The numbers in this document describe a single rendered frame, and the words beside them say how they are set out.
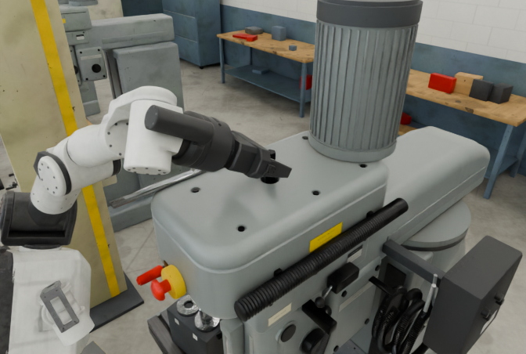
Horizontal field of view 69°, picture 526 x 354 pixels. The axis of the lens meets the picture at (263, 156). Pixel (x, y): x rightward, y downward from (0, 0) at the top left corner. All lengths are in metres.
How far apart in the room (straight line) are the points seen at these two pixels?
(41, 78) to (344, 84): 1.81
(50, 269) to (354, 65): 0.79
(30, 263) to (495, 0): 4.72
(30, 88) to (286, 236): 1.86
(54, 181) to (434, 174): 0.92
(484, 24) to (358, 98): 4.29
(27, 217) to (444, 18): 4.81
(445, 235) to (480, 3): 4.00
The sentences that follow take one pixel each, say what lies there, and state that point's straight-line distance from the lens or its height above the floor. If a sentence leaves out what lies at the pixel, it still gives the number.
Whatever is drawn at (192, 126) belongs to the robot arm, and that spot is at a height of 2.08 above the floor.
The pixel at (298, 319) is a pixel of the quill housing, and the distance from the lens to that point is 0.94.
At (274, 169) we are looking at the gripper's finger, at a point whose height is 1.96.
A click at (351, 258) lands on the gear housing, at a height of 1.68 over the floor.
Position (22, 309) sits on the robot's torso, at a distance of 1.02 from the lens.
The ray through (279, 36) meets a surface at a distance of 6.57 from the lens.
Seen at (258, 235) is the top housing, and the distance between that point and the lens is 0.64.
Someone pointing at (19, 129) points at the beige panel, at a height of 1.45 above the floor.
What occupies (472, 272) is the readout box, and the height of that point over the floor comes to 1.72.
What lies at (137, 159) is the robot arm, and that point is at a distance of 0.55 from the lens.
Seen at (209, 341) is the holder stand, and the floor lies 1.10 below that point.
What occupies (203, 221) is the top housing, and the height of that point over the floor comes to 1.89.
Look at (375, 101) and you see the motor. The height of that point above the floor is 2.03.
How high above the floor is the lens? 2.30
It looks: 29 degrees down
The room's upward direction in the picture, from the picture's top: straight up
